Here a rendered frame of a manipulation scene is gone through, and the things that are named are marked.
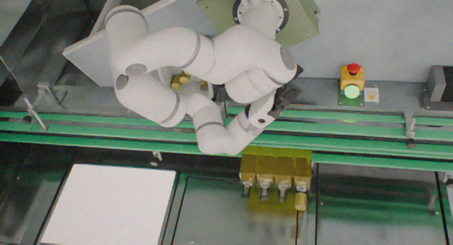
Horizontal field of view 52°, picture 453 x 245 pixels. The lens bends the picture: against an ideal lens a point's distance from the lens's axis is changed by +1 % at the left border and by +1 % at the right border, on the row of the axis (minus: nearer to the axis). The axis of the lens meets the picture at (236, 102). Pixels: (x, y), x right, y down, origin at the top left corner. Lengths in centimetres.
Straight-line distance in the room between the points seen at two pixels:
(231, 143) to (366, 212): 67
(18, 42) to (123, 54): 117
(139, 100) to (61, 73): 133
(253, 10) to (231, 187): 70
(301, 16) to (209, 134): 42
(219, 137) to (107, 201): 71
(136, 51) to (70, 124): 95
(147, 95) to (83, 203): 85
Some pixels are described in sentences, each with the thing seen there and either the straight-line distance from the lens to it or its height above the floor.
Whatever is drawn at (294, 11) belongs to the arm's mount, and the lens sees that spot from 128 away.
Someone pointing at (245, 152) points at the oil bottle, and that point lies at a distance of 156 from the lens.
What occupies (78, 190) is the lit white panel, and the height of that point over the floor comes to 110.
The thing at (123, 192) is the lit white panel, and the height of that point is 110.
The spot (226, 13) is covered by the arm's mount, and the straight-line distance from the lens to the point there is 130.
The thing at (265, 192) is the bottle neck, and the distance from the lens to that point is 149.
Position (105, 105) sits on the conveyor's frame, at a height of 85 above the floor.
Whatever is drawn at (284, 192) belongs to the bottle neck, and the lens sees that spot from 149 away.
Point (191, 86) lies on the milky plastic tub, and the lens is 164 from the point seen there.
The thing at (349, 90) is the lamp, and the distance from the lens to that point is 150.
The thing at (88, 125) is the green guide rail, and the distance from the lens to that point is 176.
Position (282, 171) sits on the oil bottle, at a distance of 152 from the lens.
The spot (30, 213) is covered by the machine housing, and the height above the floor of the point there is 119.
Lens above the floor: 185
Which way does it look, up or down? 39 degrees down
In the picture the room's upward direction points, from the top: 170 degrees counter-clockwise
